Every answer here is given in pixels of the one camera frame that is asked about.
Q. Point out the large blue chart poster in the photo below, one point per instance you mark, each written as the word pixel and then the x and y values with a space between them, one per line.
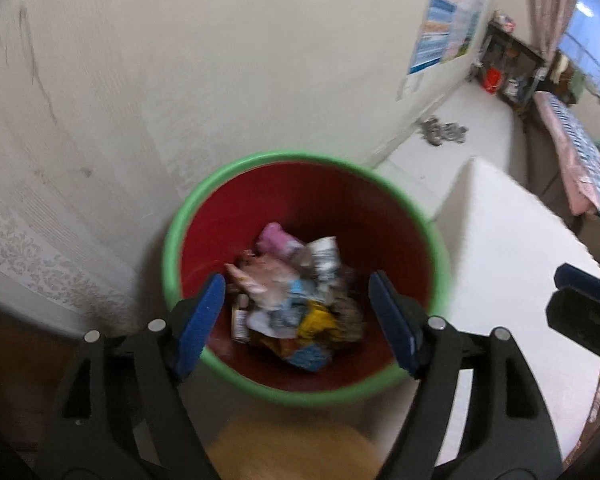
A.
pixel 435 30

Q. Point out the pink snack bag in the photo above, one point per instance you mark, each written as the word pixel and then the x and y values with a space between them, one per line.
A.
pixel 272 237

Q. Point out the grey shoe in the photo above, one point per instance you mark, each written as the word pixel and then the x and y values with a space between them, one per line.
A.
pixel 454 132
pixel 431 131

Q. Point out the heap of hanging clothes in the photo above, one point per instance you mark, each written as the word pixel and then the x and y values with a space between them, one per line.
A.
pixel 567 77

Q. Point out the bed with patterned blanket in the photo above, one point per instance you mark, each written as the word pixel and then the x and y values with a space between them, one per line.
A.
pixel 595 160

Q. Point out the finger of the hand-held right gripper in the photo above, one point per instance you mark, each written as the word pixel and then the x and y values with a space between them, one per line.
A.
pixel 582 320
pixel 587 281

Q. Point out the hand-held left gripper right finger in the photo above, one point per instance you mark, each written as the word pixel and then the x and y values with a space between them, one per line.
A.
pixel 395 325

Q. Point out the red bin with green rim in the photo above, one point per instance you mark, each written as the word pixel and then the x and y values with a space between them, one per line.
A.
pixel 380 210

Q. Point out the pink bed sheet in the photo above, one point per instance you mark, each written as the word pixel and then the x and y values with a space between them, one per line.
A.
pixel 575 180

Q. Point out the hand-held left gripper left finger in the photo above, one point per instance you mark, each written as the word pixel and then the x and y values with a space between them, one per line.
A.
pixel 200 325

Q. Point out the white chart poster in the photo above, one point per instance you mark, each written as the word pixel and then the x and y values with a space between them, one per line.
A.
pixel 464 15

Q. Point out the white wall socket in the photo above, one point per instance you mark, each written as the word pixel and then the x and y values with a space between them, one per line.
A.
pixel 407 87

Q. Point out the window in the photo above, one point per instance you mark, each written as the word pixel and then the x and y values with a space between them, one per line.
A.
pixel 597 40

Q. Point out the patterned pink curtain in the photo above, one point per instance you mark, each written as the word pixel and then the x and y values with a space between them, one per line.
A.
pixel 552 5

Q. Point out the red bucket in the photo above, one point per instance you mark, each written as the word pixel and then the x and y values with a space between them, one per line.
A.
pixel 492 80

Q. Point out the light blue wrapper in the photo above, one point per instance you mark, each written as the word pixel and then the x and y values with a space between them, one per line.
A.
pixel 307 357

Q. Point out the pink box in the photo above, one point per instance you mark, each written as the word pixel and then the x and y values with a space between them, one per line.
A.
pixel 505 20

